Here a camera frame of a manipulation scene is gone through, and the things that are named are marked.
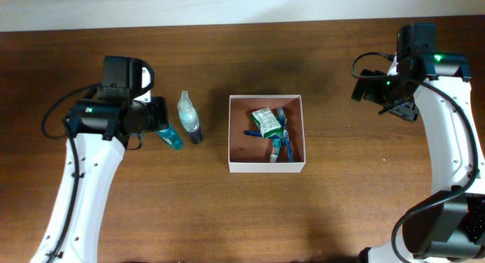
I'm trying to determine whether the right black cable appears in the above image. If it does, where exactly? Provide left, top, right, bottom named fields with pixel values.
left=351, top=51, right=480, bottom=263

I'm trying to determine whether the blue white toothbrush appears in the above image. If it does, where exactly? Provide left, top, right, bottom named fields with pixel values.
left=277, top=106, right=294, bottom=163

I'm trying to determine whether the white cardboard box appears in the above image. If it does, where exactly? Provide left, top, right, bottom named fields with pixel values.
left=227, top=95, right=306, bottom=173

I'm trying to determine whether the teal mouthwash bottle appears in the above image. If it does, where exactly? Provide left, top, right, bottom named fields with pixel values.
left=156, top=124, right=183, bottom=150

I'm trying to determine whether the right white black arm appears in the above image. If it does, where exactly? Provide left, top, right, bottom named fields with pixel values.
left=352, top=23, right=484, bottom=263

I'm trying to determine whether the teal toothpaste tube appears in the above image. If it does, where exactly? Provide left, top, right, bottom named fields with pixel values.
left=270, top=138, right=283, bottom=163

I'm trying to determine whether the green white soap packet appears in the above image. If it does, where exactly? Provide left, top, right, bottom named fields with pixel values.
left=251, top=108, right=283, bottom=139

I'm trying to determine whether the blue disposable razor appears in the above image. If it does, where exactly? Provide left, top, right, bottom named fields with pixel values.
left=243, top=130, right=262, bottom=137

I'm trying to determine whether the clear foam soap bottle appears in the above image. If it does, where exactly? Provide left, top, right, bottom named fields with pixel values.
left=177, top=90, right=203, bottom=144

